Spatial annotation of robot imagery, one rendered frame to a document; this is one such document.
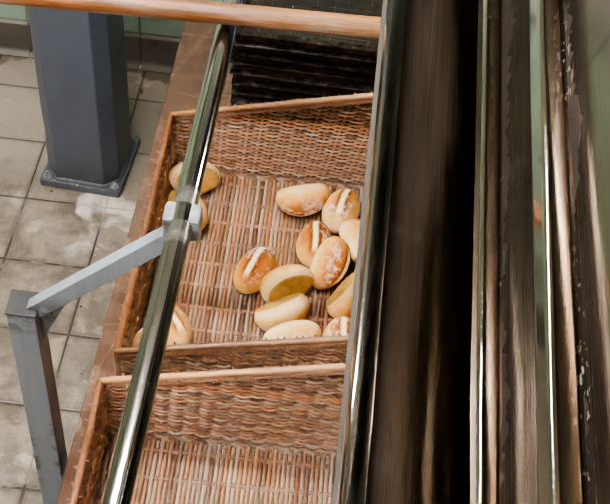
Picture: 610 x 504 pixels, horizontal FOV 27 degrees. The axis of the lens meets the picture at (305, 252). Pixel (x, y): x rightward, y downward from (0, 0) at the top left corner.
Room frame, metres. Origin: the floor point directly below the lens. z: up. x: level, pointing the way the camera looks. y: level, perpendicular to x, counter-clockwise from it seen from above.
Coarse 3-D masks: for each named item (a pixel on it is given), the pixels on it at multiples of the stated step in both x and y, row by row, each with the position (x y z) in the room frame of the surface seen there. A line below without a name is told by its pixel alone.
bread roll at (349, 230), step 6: (348, 222) 1.52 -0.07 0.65; (354, 222) 1.52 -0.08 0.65; (342, 228) 1.51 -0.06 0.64; (348, 228) 1.50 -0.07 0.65; (354, 228) 1.50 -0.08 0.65; (342, 234) 1.49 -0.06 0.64; (348, 234) 1.49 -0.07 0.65; (354, 234) 1.48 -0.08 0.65; (348, 240) 1.47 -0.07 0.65; (354, 240) 1.47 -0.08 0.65; (354, 246) 1.46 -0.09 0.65; (354, 252) 1.45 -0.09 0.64; (354, 258) 1.45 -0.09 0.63
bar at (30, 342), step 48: (240, 0) 1.45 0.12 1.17; (192, 144) 1.14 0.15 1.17; (192, 192) 1.06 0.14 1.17; (144, 240) 1.03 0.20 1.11; (192, 240) 1.01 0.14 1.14; (48, 288) 1.04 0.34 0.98; (144, 336) 0.84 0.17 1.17; (48, 384) 1.03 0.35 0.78; (144, 384) 0.77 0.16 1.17; (48, 432) 1.02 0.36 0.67; (144, 432) 0.71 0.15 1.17; (48, 480) 1.02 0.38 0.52
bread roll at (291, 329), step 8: (296, 320) 1.28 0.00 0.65; (304, 320) 1.29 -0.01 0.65; (272, 328) 1.27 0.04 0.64; (280, 328) 1.26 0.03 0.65; (288, 328) 1.26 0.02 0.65; (296, 328) 1.26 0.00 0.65; (304, 328) 1.27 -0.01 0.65; (312, 328) 1.27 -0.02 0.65; (264, 336) 1.26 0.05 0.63; (272, 336) 1.25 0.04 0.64; (280, 336) 1.25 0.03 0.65; (288, 336) 1.25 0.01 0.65; (304, 336) 1.25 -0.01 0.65; (312, 336) 1.26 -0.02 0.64; (320, 336) 1.27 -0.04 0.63
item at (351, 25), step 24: (0, 0) 1.38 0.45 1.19; (24, 0) 1.38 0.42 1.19; (48, 0) 1.38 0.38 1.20; (72, 0) 1.38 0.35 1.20; (96, 0) 1.38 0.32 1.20; (120, 0) 1.38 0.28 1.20; (144, 0) 1.38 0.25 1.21; (168, 0) 1.39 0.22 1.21; (192, 0) 1.39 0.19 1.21; (240, 24) 1.37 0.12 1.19; (264, 24) 1.37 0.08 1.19; (288, 24) 1.37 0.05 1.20; (312, 24) 1.37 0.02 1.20; (336, 24) 1.37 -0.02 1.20; (360, 24) 1.37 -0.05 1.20
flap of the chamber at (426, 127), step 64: (384, 0) 1.17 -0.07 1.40; (448, 0) 1.18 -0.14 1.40; (448, 64) 1.07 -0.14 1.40; (448, 128) 0.97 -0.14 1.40; (448, 192) 0.87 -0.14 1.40; (448, 256) 0.79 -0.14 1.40; (384, 320) 0.70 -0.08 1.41; (448, 320) 0.71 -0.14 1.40; (384, 384) 0.63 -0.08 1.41; (448, 384) 0.64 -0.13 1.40; (384, 448) 0.56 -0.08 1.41; (448, 448) 0.58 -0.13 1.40
